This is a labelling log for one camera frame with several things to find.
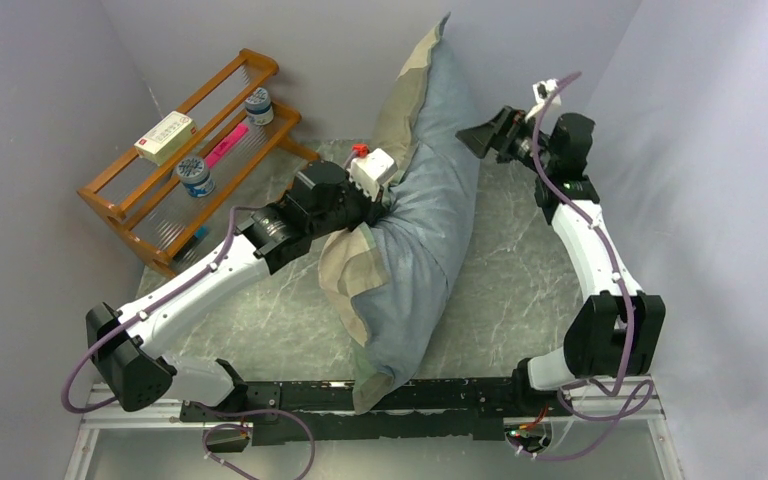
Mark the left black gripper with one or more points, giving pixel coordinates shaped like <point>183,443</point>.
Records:
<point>372,211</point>

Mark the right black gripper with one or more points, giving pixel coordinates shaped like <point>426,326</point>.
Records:
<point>508,125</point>

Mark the blue grey pillow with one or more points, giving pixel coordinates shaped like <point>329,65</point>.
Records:
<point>424,239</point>

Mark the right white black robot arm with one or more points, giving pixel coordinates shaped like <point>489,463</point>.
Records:
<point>619,324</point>

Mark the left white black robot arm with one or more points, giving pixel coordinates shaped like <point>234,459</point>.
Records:
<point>129,346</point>

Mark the far blue white jar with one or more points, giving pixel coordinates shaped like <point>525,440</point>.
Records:
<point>258,106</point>

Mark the blue white jar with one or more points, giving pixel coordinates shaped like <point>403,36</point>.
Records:
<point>258,106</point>
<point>194,174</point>

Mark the near blue white jar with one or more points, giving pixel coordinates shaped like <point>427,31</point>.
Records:
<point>194,174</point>

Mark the wooden tiered shelf rack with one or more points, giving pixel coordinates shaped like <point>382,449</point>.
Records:
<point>148,208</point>

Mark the white cardboard box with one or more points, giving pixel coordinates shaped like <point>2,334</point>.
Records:
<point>161,142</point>

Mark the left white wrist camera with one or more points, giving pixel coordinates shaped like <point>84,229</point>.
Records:
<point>371,170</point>

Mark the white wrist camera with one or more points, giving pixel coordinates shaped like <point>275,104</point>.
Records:
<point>371,170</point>
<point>546,97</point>

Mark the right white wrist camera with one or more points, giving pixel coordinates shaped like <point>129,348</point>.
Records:
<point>546,97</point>

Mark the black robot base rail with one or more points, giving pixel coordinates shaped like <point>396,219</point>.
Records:
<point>481,408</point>

